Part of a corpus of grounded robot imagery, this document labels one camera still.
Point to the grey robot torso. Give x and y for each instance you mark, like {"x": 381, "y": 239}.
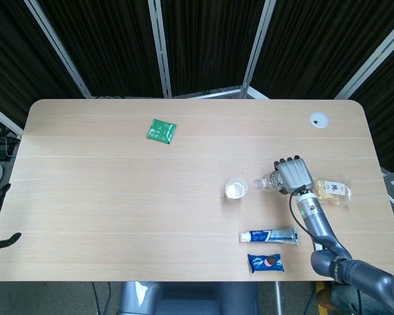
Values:
{"x": 187, "y": 298}

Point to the blue white toothpaste tube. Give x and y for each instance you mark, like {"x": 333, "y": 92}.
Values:
{"x": 272, "y": 235}

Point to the transparent plastic water bottle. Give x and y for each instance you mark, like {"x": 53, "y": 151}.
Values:
{"x": 264, "y": 183}

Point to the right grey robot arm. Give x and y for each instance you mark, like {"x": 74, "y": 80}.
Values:
{"x": 318, "y": 220}

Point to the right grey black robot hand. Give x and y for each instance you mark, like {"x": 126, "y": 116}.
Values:
{"x": 295, "y": 174}

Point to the white paper cup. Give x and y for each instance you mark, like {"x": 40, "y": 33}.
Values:
{"x": 235, "y": 189}

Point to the green sachet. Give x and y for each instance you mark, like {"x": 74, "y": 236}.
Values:
{"x": 161, "y": 130}

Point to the clear snack bag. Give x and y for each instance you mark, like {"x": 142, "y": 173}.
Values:
{"x": 333, "y": 192}

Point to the metal table leg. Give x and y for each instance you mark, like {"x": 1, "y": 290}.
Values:
{"x": 278, "y": 298}

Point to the blue cookie packet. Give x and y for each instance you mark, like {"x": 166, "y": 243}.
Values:
{"x": 265, "y": 262}

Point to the black fabric screen panel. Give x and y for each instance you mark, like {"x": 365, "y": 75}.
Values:
{"x": 19, "y": 59}
{"x": 387, "y": 98}
{"x": 315, "y": 46}
{"x": 111, "y": 49}
{"x": 210, "y": 42}

